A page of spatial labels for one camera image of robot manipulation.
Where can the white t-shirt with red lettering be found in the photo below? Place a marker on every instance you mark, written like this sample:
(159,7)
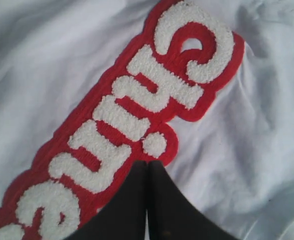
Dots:
(236,164)

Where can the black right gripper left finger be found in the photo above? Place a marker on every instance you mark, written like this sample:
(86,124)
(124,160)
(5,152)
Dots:
(124,217)

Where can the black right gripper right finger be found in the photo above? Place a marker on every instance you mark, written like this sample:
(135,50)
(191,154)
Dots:
(171,216)

